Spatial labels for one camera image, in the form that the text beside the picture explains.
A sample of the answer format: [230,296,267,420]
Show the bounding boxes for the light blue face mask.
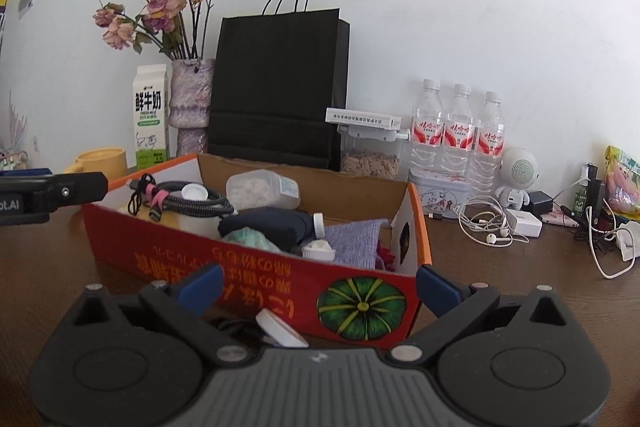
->
[222,228,283,254]

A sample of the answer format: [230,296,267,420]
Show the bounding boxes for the white small fan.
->
[495,147,541,210]

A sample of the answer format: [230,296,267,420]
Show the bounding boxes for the yellow mug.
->
[62,148,130,175]

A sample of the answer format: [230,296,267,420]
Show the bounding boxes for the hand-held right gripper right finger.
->
[387,264,569,365]

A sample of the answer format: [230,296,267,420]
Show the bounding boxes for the large white lid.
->
[255,309,311,349]

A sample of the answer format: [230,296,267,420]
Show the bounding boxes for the small green bottle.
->
[574,179,591,218]

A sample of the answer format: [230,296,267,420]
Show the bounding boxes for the white green milk carton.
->
[131,63,171,172]

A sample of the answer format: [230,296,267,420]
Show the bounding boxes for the white wired earphones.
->
[452,196,528,248]

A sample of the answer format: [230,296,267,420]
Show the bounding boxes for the clear container of seeds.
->
[337,124,408,180]

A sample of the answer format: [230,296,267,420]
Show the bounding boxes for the white plug adapter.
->
[617,222,640,263]

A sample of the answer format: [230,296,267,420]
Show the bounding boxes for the white charging cable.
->
[585,202,640,280]

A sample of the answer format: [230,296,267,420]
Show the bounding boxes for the braided cable bundle pink tie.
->
[127,173,236,224]

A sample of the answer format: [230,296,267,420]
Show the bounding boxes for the black paper bag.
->
[207,0,352,172]

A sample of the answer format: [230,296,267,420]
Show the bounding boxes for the black upright device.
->
[585,163,606,228]

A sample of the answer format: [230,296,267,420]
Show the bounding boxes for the clear water bottle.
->
[472,91,506,180]
[441,83,476,172]
[410,78,446,170]

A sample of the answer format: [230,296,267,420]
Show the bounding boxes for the black power adapter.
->
[527,191,553,218]

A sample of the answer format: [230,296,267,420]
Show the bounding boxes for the translucent plastic bottle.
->
[225,169,302,212]

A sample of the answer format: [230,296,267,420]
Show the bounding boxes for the white tin box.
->
[407,167,473,220]

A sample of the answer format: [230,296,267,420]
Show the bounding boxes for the purple fabric pouch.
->
[320,218,391,270]

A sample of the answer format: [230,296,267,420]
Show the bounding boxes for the purple textured vase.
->
[167,58,216,158]

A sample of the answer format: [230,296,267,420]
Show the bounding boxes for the pink flat item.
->
[542,209,581,228]

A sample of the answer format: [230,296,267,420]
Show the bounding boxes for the flat white box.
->
[325,108,402,130]

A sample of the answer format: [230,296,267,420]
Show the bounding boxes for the ribbed white cap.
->
[301,241,337,263]

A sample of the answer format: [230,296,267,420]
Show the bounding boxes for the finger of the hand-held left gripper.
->
[0,167,53,182]
[27,172,108,210]

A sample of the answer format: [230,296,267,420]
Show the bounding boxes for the red artificial rose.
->
[375,242,398,270]

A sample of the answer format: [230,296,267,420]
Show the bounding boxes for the red cardboard box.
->
[80,152,433,350]

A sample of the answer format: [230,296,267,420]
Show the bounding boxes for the yellow snack bag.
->
[604,145,640,220]

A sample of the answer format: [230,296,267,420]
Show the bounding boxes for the dark navy bottle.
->
[217,207,321,253]

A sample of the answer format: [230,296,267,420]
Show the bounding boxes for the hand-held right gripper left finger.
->
[74,263,256,365]

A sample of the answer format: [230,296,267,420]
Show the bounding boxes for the white square charger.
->
[505,207,543,239]

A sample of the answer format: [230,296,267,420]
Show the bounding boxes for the small shallow white cap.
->
[181,183,210,202]

